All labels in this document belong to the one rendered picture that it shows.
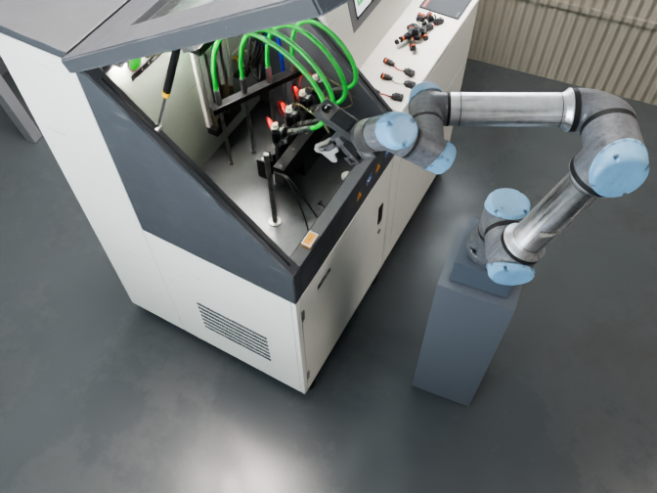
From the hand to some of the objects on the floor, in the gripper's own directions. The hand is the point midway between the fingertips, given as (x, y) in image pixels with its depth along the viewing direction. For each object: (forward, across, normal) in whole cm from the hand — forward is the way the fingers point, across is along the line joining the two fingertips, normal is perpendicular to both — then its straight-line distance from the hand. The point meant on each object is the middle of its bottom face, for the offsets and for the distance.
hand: (325, 135), depth 161 cm
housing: (+153, +3, -35) cm, 157 cm away
